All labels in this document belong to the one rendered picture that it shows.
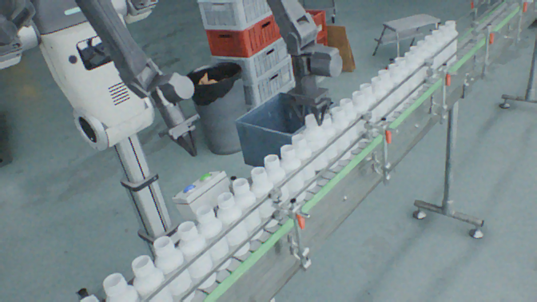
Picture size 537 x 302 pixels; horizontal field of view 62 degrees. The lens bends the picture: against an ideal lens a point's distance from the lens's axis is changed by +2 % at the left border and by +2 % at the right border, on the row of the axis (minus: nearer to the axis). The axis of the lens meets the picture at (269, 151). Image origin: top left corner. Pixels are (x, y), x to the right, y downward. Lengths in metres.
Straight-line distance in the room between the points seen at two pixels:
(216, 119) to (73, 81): 2.04
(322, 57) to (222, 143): 2.43
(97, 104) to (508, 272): 1.98
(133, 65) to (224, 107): 2.26
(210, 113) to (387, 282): 1.79
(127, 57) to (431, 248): 1.92
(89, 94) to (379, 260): 1.67
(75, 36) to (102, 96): 0.19
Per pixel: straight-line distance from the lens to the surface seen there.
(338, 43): 4.62
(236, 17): 3.42
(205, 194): 1.16
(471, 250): 2.54
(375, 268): 2.40
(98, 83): 1.42
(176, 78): 1.08
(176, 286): 1.00
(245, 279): 1.10
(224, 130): 3.39
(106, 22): 1.01
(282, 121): 2.09
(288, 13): 1.10
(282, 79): 3.91
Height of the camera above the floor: 1.75
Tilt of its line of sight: 30 degrees down
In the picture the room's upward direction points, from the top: 11 degrees counter-clockwise
